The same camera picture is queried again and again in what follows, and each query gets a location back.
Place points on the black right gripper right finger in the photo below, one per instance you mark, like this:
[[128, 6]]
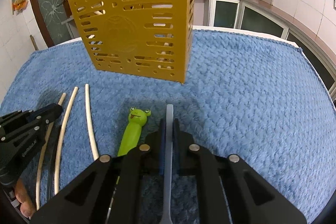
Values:
[[229, 190]]

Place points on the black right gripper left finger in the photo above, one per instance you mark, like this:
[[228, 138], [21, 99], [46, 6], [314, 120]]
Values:
[[109, 190]]

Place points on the green frog handle utensil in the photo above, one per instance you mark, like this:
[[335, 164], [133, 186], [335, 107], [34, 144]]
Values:
[[137, 118]]

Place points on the left hand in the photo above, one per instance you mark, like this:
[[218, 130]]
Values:
[[27, 206]]

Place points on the cream curved chopstick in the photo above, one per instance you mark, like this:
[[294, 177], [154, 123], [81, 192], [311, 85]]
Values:
[[91, 134]]

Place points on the blue textured towel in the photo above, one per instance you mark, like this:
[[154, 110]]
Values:
[[258, 98]]

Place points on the yellow perforated utensil holder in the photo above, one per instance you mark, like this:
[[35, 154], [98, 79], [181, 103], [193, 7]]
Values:
[[149, 38]]

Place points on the white cabinet with glass doors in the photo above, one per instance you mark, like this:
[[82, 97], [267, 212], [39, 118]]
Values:
[[257, 16]]

